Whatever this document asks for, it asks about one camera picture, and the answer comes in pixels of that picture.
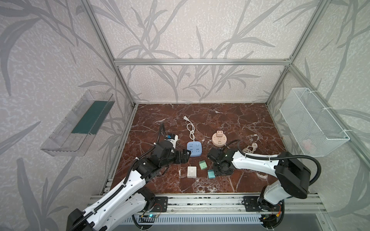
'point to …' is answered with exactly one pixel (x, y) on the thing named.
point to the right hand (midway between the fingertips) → (217, 168)
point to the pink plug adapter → (219, 133)
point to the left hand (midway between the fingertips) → (186, 149)
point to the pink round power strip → (218, 141)
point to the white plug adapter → (191, 172)
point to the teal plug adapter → (211, 173)
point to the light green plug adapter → (203, 164)
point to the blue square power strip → (195, 148)
